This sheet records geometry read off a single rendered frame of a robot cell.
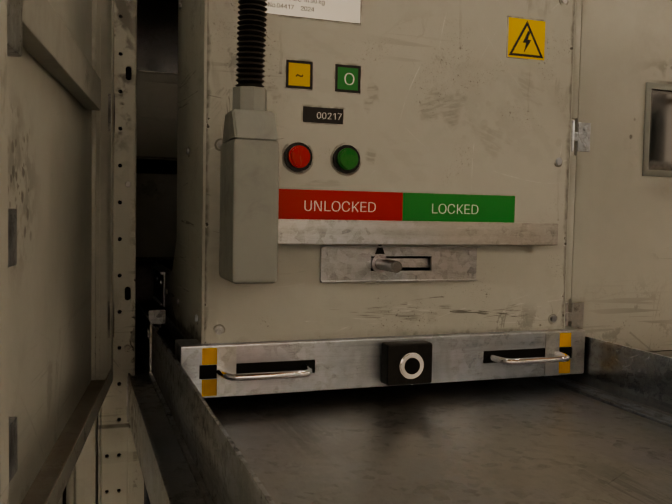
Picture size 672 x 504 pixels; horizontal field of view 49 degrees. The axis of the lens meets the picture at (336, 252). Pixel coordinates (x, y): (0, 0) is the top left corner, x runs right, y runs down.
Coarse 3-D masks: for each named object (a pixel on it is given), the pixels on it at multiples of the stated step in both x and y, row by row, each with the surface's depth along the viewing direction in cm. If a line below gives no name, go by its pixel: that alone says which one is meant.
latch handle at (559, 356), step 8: (560, 352) 97; (496, 360) 93; (504, 360) 92; (512, 360) 92; (520, 360) 92; (528, 360) 92; (536, 360) 93; (544, 360) 93; (552, 360) 94; (560, 360) 94; (568, 360) 95
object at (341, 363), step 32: (192, 352) 82; (256, 352) 85; (288, 352) 86; (320, 352) 87; (352, 352) 89; (448, 352) 93; (480, 352) 95; (512, 352) 96; (544, 352) 98; (576, 352) 100; (256, 384) 85; (288, 384) 86; (320, 384) 88; (352, 384) 89; (384, 384) 90
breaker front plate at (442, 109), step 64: (384, 0) 89; (448, 0) 92; (512, 0) 95; (320, 64) 87; (384, 64) 89; (448, 64) 92; (512, 64) 95; (320, 128) 87; (384, 128) 90; (448, 128) 93; (512, 128) 96; (448, 192) 93; (512, 192) 96; (320, 256) 88; (448, 256) 93; (512, 256) 97; (256, 320) 86; (320, 320) 88; (384, 320) 91; (448, 320) 94; (512, 320) 97
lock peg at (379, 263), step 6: (378, 252) 90; (378, 258) 90; (384, 258) 90; (372, 264) 90; (378, 264) 89; (384, 264) 87; (390, 264) 86; (396, 264) 85; (378, 270) 90; (384, 270) 88; (390, 270) 86; (396, 270) 85
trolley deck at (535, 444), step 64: (128, 384) 101; (448, 384) 101; (512, 384) 101; (256, 448) 72; (320, 448) 72; (384, 448) 73; (448, 448) 73; (512, 448) 73; (576, 448) 74; (640, 448) 74
